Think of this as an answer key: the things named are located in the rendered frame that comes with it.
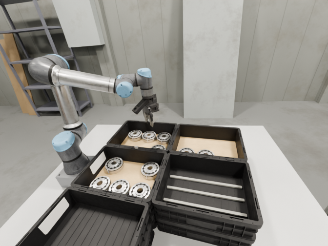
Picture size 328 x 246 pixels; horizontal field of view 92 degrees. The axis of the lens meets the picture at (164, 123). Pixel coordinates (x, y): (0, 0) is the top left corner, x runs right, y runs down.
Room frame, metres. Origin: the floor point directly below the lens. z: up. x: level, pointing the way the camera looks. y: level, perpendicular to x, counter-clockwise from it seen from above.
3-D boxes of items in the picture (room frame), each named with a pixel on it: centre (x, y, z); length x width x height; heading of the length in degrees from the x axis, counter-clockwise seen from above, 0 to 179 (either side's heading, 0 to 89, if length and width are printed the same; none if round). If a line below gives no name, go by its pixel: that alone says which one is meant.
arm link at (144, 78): (0.92, 0.09, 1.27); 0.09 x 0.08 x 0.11; 93
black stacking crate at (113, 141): (0.86, 0.14, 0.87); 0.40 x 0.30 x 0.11; 72
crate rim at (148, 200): (0.58, 0.23, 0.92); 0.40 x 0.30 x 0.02; 72
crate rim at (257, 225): (0.45, -0.15, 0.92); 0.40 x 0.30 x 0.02; 72
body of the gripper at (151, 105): (0.92, 0.08, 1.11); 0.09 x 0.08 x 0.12; 124
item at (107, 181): (0.54, 0.35, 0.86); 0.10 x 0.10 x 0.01
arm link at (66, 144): (0.76, 0.59, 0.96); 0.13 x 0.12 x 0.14; 3
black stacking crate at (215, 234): (0.45, -0.15, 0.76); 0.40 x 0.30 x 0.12; 72
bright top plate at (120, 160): (0.68, 0.31, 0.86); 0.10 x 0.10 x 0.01
